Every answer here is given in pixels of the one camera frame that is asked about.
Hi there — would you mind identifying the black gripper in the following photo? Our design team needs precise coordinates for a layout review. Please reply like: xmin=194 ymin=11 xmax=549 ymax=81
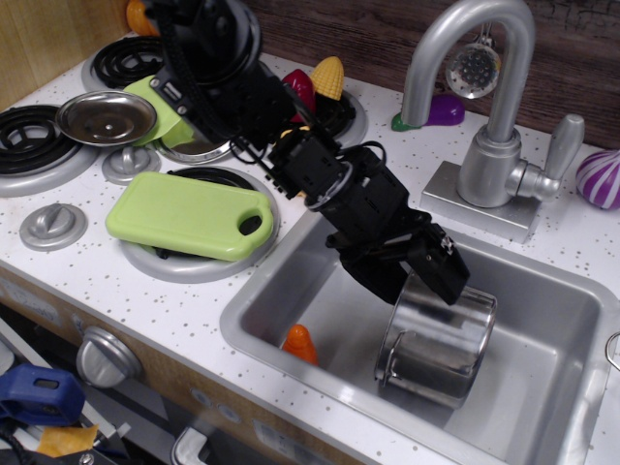
xmin=304 ymin=142 xmax=470 ymax=305

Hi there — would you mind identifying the stainless steel pot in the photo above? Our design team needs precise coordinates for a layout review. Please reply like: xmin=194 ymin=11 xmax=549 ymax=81
xmin=375 ymin=273 xmax=497 ymax=410

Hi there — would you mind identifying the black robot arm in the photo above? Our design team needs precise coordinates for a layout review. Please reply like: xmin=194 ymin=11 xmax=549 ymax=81
xmin=145 ymin=1 xmax=470 ymax=304

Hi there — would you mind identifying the silver sink basin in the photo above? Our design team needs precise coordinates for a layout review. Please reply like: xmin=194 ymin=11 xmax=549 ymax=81
xmin=221 ymin=195 xmax=619 ymax=464

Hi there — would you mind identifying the silver toy faucet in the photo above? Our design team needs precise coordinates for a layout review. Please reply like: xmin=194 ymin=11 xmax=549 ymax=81
xmin=400 ymin=0 xmax=543 ymax=244

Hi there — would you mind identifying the orange toy carrot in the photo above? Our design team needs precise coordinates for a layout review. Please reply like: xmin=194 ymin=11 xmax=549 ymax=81
xmin=282 ymin=324 xmax=319 ymax=366

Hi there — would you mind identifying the back right black burner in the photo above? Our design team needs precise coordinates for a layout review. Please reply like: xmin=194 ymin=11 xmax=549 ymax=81
xmin=315 ymin=90 xmax=368 ymax=148

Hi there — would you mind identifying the black burner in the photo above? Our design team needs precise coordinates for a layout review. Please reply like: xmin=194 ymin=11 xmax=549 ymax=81
xmin=1 ymin=105 xmax=99 ymax=198
xmin=81 ymin=36 xmax=164 ymax=91
xmin=120 ymin=167 xmax=280 ymax=284
xmin=315 ymin=90 xmax=368 ymax=148

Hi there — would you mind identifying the purple toy eggplant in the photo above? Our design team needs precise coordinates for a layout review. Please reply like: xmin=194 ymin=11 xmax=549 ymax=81
xmin=390 ymin=94 xmax=466 ymax=132

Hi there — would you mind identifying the yellow toy bell pepper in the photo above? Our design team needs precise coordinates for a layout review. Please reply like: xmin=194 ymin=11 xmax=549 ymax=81
xmin=280 ymin=125 xmax=311 ymax=140

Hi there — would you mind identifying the green cutting board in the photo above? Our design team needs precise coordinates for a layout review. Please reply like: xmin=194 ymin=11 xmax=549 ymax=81
xmin=106 ymin=172 xmax=274 ymax=262

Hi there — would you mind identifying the silver hanging strainer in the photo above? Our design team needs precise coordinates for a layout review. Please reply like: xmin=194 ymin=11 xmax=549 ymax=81
xmin=446 ymin=22 xmax=502 ymax=100

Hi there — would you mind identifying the yellow toy corn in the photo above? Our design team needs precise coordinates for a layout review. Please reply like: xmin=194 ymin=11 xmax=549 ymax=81
xmin=310 ymin=56 xmax=344 ymax=101

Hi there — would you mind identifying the purple striped toy onion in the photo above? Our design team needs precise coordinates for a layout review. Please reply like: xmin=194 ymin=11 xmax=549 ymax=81
xmin=575 ymin=150 xmax=619 ymax=210

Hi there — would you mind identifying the red toy pepper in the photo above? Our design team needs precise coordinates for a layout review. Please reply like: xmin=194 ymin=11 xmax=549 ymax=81
xmin=282 ymin=69 xmax=316 ymax=124

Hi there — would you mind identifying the front black burner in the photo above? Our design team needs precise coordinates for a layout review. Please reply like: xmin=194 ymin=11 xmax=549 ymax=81
xmin=120 ymin=167 xmax=280 ymax=284

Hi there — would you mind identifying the steel lid right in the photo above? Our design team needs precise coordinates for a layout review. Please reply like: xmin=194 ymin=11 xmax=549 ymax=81
xmin=152 ymin=139 xmax=231 ymax=166

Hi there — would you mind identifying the steel lid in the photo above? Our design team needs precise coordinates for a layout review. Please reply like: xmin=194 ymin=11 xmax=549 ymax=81
xmin=152 ymin=139 xmax=231 ymax=166
xmin=55 ymin=90 xmax=157 ymax=147

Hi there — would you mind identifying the green plastic bowl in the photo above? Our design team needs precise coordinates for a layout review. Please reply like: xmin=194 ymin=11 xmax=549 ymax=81
xmin=124 ymin=76 xmax=195 ymax=148

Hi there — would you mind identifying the silver stove knob middle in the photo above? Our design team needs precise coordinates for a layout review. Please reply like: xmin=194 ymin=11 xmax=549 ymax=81
xmin=102 ymin=146 xmax=161 ymax=186

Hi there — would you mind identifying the silver stove knob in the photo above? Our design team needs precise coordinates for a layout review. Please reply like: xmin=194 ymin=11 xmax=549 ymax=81
xmin=19 ymin=202 xmax=88 ymax=251
xmin=102 ymin=146 xmax=161 ymax=186

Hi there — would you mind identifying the silver oven knob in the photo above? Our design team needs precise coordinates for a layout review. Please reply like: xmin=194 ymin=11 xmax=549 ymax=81
xmin=77 ymin=325 xmax=142 ymax=388

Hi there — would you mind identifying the steel lid left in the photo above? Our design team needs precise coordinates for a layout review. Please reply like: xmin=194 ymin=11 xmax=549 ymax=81
xmin=55 ymin=90 xmax=157 ymax=147

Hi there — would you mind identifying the back left black burner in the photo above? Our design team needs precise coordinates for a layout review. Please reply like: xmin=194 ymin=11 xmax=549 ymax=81
xmin=81 ymin=36 xmax=164 ymax=91

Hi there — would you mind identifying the silver stove knob front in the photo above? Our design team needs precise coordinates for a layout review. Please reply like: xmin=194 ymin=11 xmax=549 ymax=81
xmin=19 ymin=202 xmax=88 ymax=251

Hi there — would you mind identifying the orange toy pumpkin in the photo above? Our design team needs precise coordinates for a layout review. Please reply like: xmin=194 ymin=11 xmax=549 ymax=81
xmin=126 ymin=0 xmax=160 ymax=37

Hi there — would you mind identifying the far left black burner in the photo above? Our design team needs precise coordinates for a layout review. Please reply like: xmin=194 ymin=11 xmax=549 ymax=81
xmin=1 ymin=105 xmax=99 ymax=198

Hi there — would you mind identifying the orange tape piece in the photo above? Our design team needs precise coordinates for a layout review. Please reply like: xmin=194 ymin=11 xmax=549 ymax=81
xmin=36 ymin=424 xmax=99 ymax=458

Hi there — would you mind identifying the blue clamp tool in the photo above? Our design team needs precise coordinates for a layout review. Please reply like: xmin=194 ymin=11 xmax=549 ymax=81
xmin=1 ymin=364 xmax=86 ymax=426

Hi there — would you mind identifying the silver faucet handle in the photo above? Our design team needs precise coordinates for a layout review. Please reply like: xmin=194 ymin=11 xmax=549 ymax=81
xmin=506 ymin=113 xmax=585 ymax=202

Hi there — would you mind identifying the silver wire hook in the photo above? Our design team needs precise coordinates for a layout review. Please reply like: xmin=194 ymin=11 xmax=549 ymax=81
xmin=604 ymin=331 xmax=620 ymax=371

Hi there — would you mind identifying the silver oven door handle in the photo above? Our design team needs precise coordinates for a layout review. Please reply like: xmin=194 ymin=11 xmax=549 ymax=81
xmin=170 ymin=427 xmax=210 ymax=465

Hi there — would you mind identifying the black cable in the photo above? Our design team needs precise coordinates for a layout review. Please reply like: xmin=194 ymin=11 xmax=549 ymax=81
xmin=0 ymin=420 xmax=35 ymax=465

